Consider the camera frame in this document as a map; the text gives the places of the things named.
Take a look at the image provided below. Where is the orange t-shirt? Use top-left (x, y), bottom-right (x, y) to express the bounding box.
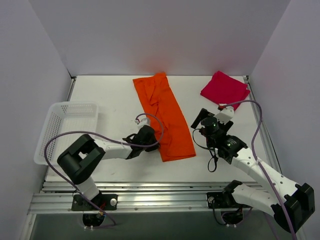
top-left (133, 73), bottom-right (196, 162)

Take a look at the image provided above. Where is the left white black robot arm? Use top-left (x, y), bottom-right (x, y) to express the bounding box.
top-left (57, 125), bottom-right (160, 210)

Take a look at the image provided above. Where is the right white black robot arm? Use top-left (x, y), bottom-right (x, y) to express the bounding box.
top-left (191, 106), bottom-right (315, 233)

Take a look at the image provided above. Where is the folded magenta t-shirt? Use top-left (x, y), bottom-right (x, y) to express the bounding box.
top-left (200, 71), bottom-right (250, 105)

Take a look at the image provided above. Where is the white perforated plastic basket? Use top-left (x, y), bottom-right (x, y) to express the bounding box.
top-left (34, 100), bottom-right (100, 166)

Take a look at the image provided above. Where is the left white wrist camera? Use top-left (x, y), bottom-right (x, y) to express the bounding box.
top-left (134, 117), bottom-right (151, 127)

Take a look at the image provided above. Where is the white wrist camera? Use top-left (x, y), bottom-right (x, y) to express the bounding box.
top-left (134, 117), bottom-right (151, 127)
top-left (215, 104), bottom-right (235, 124)

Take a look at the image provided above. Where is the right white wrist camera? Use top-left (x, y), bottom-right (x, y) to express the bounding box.
top-left (215, 104), bottom-right (235, 124)

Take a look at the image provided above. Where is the thin black cable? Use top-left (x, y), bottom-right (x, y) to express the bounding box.
top-left (191, 127), bottom-right (221, 173)

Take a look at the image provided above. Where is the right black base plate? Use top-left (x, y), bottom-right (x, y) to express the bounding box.
top-left (206, 191), bottom-right (250, 209)

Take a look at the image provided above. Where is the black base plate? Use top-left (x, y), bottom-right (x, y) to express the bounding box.
top-left (206, 191), bottom-right (250, 209)
top-left (71, 193), bottom-right (118, 212)

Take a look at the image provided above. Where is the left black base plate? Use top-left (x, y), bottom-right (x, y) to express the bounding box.
top-left (71, 193), bottom-right (118, 212)

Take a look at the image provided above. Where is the aluminium rail frame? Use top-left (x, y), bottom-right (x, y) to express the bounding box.
top-left (19, 74), bottom-right (305, 240)

